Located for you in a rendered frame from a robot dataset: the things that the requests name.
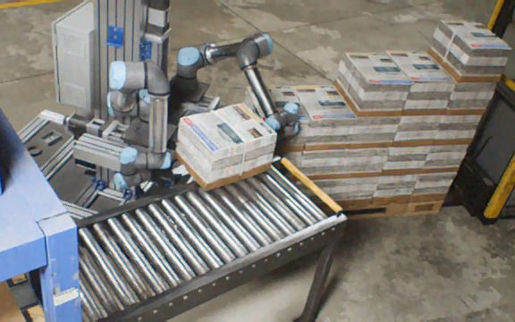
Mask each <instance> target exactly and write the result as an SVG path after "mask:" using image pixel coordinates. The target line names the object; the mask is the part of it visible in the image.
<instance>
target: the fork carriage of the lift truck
mask: <svg viewBox="0 0 515 322"><path fill-rule="evenodd" d="M461 161H462V162H460V165H459V169H458V171H457V172H456V173H457V174H456V176H455V178H454V179H453V180H452V184H451V187H450V189H451V191H452V192H453V193H455V192H456V194H457V196H458V197H459V198H460V200H461V205H462V206H463V207H464V208H465V209H466V210H467V211H468V212H469V214H470V215H471V217H473V216H476V217H478V215H479V212H480V210H481V208H482V207H483V205H484V203H485V200H486V198H487V197H489V194H490V192H491V190H492V188H493V187H494V184H493V183H492V182H491V181H490V179H489V178H487V176H486V175H485V174H484V173H483V172H482V170H481V169H480V168H479V167H478V166H477V165H476V164H475V162H474V161H473V160H472V159H471V157H470V156H469V154H468V153H465V155H464V157H463V159H462V160H461Z"/></svg>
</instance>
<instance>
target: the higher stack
mask: <svg viewBox="0 0 515 322"><path fill-rule="evenodd" d="M431 44H432V45H430V47H432V48H433V50H434V51H435V52H436V53H437V54H438V55H439V56H441V57H442V59H443V62H444V61H445V62H446V63H447V64H449V65H450V66H451V67H452V69H454V70H455V71H456V72H457V73H458V74H459V75H460V76H501V74H502V72H503V71H504V69H505V67H506V66H505V64H506V61H507V59H508V58H509V55H510V52H511V51H512V49H511V48H510V47H509V46H508V45H507V44H506V43H504V42H503V40H502V39H500V38H499V37H496V36H495V34H493V33H492V32H491V31H490V30H489V29H487V28H486V27H485V26H483V25H482V24H480V22H479V21H439V24H438V27H437V28H436V31H435V34H434V39H433V42H431ZM427 56H428V57H429V58H431V59H432V60H433V61H434V62H435V63H436V64H437V65H438V66H439V67H441V70H442V71H443V72H444V73H445V74H446V75H447V76H448V77H450V78H451V79H452V80H453V81H454V82H455V84H456V85H455V88H454V90H453V92H452V94H451V96H450V99H449V102H448V103H446V104H448V106H446V109H448V110H457V109H485V108H486V107H487V104H489V103H488V101H489V99H492V97H493V94H494V91H495V88H496V86H497V84H496V83H495V81H494V83H492V82H457V81H456V80H455V79H454V78H453V77H452V76H451V75H450V74H449V73H448V72H447V71H446V70H445V69H444V68H443V67H442V66H441V65H440V64H439V63H438V62H437V61H436V60H435V59H434V58H433V57H432V56H431V55H427ZM448 110H446V111H448ZM480 118H481V114H462V115H444V114H443V115H442V119H441V121H440V122H439V124H438V127H437V133H436V135H435V137H434V139H435V140H456V139H472V138H473V137H474V135H475V131H476V128H477V126H478V124H479V120H480ZM430 147H431V149H430V151H429V153H428V154H427V156H426V157H425V160H424V161H425V162H424V164H423V165H422V169H424V168H444V167H459V165H460V162H462V161H461V160H462V159H463V157H464V155H465V153H467V150H468V148H469V145H450V146H434V145H433V146H430ZM456 174H457V173H456V172H444V173H429V174H418V178H417V181H416V184H415V186H414V188H413V191H412V192H411V197H412V196H418V195H431V193H445V192H447V191H448V190H449V188H450V187H451V184H452V180H453V179H454V178H455V176H456ZM443 200H444V198H439V199H416V200H408V206H406V207H405V209H404V212H403V216H414V215H424V214H436V212H438V211H439V209H440V207H441V205H442V203H443Z"/></svg>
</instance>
